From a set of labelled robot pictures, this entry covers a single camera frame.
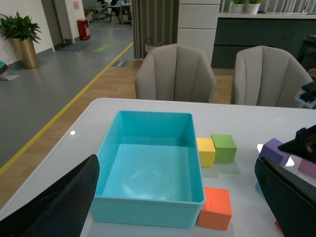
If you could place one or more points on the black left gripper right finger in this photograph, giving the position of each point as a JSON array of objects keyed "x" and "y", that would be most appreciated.
[{"x": 291, "y": 199}]

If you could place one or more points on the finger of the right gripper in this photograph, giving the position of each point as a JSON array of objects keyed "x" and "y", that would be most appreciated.
[{"x": 303, "y": 145}]

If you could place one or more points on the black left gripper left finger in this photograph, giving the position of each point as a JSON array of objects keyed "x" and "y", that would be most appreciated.
[{"x": 61, "y": 209}]

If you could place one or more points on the light blue foam block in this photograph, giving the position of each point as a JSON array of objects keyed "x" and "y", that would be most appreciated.
[{"x": 258, "y": 188}]

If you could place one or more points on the pink foam block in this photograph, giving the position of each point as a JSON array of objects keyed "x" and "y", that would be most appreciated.
[{"x": 307, "y": 167}]

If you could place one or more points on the purple foam block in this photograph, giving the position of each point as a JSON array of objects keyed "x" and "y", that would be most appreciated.
[{"x": 270, "y": 150}]

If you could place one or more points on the orange foam block near bin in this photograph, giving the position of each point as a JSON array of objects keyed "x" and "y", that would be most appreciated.
[{"x": 216, "y": 213}]

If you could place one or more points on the green foam block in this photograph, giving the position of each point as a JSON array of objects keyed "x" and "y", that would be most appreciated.
[{"x": 225, "y": 148}]

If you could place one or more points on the right beige chair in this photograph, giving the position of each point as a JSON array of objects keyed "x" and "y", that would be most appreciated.
[{"x": 267, "y": 76}]

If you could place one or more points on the beige chair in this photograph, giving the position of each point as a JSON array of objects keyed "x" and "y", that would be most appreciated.
[
  {"x": 267, "y": 76},
  {"x": 176, "y": 73}
]

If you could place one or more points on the turquoise plastic bin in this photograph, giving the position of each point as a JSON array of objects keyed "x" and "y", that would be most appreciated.
[{"x": 150, "y": 172}]

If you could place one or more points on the yellow foam block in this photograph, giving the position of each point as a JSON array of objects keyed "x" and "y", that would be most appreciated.
[{"x": 206, "y": 150}]

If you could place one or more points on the dark grey counter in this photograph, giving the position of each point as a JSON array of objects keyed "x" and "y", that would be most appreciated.
[{"x": 236, "y": 32}]

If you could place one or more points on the white potted plant right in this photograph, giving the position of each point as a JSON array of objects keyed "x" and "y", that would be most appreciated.
[{"x": 252, "y": 6}]

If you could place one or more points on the white potted plant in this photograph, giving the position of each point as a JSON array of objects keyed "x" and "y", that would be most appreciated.
[
  {"x": 252, "y": 6},
  {"x": 237, "y": 6}
]

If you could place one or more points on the left beige chair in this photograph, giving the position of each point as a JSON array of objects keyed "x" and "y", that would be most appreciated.
[{"x": 176, "y": 73}]

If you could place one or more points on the white potted plant left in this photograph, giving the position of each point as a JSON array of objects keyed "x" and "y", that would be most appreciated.
[{"x": 237, "y": 6}]

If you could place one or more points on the white column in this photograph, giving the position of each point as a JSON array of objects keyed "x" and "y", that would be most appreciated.
[{"x": 197, "y": 23}]

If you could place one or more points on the woven basket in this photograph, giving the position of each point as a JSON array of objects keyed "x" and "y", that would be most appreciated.
[{"x": 150, "y": 44}]

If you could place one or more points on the potted plant in gold planter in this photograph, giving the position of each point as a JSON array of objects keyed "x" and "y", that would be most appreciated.
[{"x": 23, "y": 33}]

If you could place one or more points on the grey curtain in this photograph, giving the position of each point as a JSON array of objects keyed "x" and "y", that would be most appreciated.
[{"x": 155, "y": 19}]

